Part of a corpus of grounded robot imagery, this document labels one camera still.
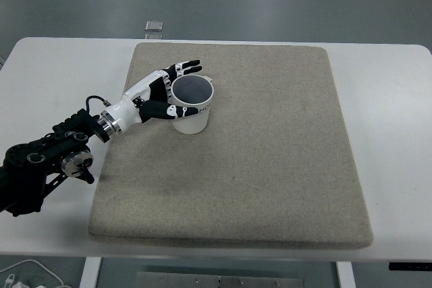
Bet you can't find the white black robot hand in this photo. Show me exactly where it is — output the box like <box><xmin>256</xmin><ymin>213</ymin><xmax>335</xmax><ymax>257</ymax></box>
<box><xmin>105</xmin><ymin>59</ymin><xmax>203</xmax><ymax>132</ymax></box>

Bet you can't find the white ribbed cup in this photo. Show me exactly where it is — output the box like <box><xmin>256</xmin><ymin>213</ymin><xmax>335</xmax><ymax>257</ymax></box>
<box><xmin>171</xmin><ymin>74</ymin><xmax>215</xmax><ymax>135</ymax></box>

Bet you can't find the beige fabric mat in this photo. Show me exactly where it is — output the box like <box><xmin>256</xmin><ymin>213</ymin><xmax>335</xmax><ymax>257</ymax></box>
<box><xmin>87</xmin><ymin>42</ymin><xmax>375</xmax><ymax>252</ymax></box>

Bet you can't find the white table leg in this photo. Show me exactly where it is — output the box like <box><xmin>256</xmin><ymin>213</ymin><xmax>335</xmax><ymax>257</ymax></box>
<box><xmin>80</xmin><ymin>256</ymin><xmax>102</xmax><ymax>288</ymax></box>
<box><xmin>335</xmin><ymin>261</ymin><xmax>355</xmax><ymax>288</ymax></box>

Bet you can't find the grey metal plate with screws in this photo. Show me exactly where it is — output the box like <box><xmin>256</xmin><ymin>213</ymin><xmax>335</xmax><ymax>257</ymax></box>
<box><xmin>136</xmin><ymin>270</ymin><xmax>304</xmax><ymax>288</ymax></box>

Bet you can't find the white plug adapter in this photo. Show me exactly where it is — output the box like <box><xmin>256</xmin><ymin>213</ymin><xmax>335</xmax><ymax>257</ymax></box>
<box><xmin>3</xmin><ymin>273</ymin><xmax>34</xmax><ymax>288</ymax></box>

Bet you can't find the black table control box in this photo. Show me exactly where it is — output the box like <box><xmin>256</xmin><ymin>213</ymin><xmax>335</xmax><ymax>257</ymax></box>
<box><xmin>388</xmin><ymin>262</ymin><xmax>432</xmax><ymax>272</ymax></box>

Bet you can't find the white cable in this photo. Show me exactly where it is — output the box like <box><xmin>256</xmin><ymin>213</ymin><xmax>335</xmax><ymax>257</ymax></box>
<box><xmin>0</xmin><ymin>258</ymin><xmax>67</xmax><ymax>288</ymax></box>

